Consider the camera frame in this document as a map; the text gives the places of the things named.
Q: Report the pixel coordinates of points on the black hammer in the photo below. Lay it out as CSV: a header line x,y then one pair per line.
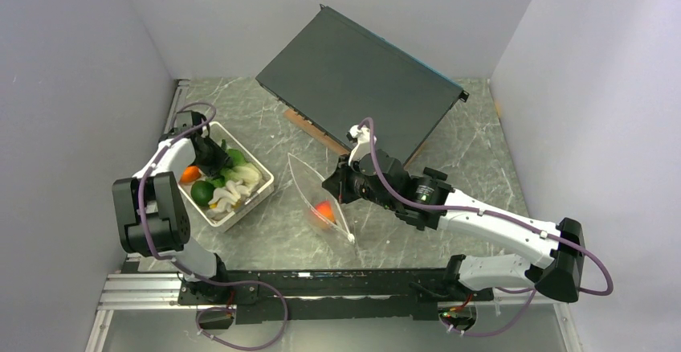
x,y
435,174

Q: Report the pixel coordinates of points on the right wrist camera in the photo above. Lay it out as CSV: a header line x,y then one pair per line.
x,y
360,136

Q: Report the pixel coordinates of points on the wooden board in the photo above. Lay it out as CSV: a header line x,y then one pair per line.
x,y
310,129

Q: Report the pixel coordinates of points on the green lime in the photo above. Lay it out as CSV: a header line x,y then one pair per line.
x,y
202,192

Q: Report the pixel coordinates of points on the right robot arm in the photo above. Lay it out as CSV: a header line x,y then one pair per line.
x,y
544,256

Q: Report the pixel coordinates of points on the polka dot zip bag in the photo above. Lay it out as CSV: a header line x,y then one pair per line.
x,y
308,184

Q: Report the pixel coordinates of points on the aluminium side rail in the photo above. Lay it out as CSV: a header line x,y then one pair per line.
x,y
152,221

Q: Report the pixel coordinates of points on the white mushrooms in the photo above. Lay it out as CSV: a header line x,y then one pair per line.
x,y
226,199

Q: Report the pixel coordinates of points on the white plastic basket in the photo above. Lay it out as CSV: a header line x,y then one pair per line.
x,y
264,189

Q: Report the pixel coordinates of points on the peach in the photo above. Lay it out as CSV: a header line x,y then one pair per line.
x,y
323,215

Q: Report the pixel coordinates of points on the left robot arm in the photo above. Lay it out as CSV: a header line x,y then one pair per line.
x,y
194,261

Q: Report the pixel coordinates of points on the dark rack server box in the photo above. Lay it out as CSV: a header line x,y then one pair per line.
x,y
335,73

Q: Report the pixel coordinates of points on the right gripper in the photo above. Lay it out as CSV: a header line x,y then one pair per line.
x,y
338,182

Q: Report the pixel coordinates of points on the orange tangerine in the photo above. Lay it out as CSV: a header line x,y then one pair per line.
x,y
191,174

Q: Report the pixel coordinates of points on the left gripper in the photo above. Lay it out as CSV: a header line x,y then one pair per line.
x,y
222,159

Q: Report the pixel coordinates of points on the green lettuce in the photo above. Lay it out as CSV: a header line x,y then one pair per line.
x,y
241,170

